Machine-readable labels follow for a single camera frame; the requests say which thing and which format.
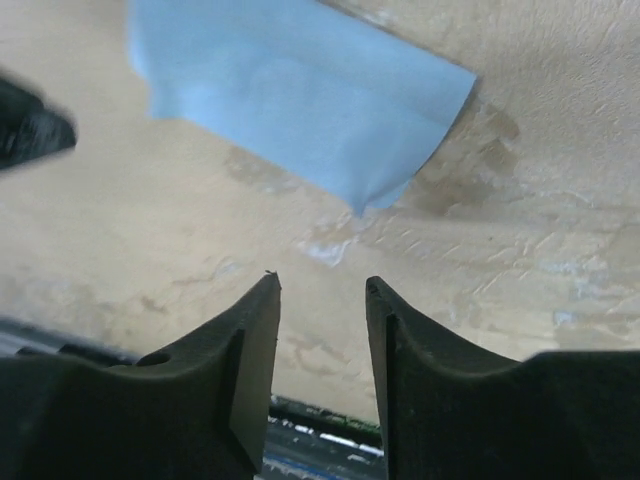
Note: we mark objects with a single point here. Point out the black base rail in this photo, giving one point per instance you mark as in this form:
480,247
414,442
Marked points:
302,441

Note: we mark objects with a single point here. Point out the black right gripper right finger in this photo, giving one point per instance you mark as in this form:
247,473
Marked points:
450,409

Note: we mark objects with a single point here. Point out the blue cleaning cloth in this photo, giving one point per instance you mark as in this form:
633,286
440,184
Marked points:
333,100

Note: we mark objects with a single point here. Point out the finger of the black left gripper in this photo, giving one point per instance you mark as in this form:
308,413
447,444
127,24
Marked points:
30,128

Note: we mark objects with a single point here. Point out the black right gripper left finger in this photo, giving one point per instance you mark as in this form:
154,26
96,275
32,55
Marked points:
194,409

